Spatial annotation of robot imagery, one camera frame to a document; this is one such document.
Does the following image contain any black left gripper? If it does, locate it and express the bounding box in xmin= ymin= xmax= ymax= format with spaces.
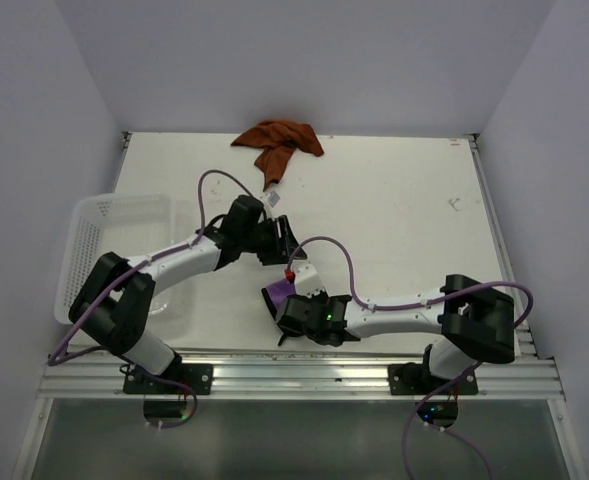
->
xmin=240 ymin=214 xmax=306 ymax=265

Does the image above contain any purple grey microfiber towel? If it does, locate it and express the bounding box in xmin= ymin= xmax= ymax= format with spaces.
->
xmin=261 ymin=279 xmax=301 ymax=347

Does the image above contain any rust orange towel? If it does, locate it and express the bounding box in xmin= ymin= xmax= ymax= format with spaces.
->
xmin=230 ymin=119 xmax=324 ymax=191

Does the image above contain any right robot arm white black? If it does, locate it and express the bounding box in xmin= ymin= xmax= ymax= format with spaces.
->
xmin=261 ymin=274 xmax=515 ymax=393

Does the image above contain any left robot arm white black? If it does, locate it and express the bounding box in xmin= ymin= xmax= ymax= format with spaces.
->
xmin=68 ymin=195 xmax=306 ymax=393

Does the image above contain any white perforated plastic basket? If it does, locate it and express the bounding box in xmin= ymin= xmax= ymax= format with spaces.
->
xmin=54 ymin=193 xmax=174 ymax=324

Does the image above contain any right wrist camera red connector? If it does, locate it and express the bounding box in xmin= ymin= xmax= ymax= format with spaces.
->
xmin=283 ymin=265 xmax=328 ymax=297

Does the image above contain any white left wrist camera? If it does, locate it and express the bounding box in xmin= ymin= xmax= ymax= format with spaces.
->
xmin=261 ymin=190 xmax=280 ymax=208

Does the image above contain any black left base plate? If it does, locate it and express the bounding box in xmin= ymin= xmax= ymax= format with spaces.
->
xmin=119 ymin=363 xmax=214 ymax=395

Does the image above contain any aluminium mounting rail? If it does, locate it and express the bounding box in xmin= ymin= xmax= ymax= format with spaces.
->
xmin=37 ymin=352 xmax=564 ymax=400

